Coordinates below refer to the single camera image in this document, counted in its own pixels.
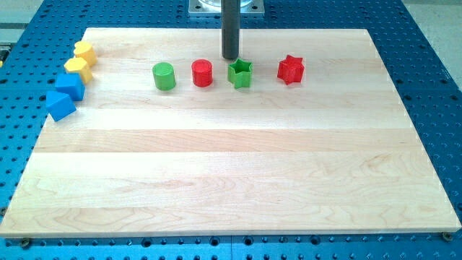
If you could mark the green cylinder block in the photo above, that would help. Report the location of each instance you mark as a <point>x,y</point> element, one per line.
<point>164,76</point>

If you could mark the yellow heart block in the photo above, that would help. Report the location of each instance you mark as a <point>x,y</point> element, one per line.
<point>84,49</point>

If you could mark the yellow hexagon block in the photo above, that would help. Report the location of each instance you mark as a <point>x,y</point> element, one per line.
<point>81,67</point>

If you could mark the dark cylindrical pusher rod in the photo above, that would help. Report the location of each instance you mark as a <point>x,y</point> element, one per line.
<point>230,12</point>

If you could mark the red cylinder block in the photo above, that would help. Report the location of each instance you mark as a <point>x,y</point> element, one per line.
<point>202,72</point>

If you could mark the blue triangle block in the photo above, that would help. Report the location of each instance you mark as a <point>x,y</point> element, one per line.
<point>59,105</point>

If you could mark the light wooden board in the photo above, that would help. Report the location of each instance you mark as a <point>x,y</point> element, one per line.
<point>335,153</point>

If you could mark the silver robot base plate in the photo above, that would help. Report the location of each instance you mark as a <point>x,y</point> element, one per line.
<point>210,8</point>

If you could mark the blue cube block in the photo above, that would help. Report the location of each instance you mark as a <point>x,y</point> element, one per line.
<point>72,85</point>

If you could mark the green star block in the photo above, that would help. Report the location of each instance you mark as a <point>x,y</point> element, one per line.
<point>240,73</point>

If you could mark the red star block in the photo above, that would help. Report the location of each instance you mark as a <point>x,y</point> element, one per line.
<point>291,70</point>

